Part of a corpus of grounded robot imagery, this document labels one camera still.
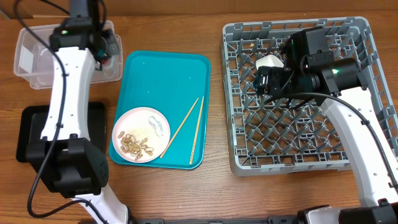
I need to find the red snack wrapper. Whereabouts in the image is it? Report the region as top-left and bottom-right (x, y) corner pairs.
(102, 58), (114, 67)

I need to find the white bowl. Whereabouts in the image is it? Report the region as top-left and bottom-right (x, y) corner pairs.
(256, 54), (284, 70)

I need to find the teal serving tray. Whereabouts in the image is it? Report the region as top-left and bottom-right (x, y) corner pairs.
(115, 50), (211, 170)

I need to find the wooden chopstick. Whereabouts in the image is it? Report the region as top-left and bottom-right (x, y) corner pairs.
(160, 98), (198, 159)
(189, 96), (205, 165)

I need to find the white plate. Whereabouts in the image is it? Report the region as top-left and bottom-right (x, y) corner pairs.
(112, 107), (170, 164)

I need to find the white tissue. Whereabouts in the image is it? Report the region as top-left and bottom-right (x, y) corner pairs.
(148, 116), (164, 137)

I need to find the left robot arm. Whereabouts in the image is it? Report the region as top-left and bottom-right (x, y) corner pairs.
(26, 1), (134, 223)

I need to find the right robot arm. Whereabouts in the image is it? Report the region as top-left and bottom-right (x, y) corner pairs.
(254, 27), (397, 223)

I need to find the grey dishwasher rack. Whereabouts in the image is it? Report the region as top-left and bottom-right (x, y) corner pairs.
(220, 17), (397, 176)

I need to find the clear plastic storage bin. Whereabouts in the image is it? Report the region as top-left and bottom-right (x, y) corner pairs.
(14, 28), (124, 90)

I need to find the peanut pile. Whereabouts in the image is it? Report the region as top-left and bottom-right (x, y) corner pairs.
(118, 131), (154, 161)

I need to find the black rectangular tray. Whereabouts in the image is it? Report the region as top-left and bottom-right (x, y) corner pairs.
(16, 102), (106, 162)

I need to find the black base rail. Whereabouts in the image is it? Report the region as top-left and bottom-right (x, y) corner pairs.
(132, 215), (303, 224)

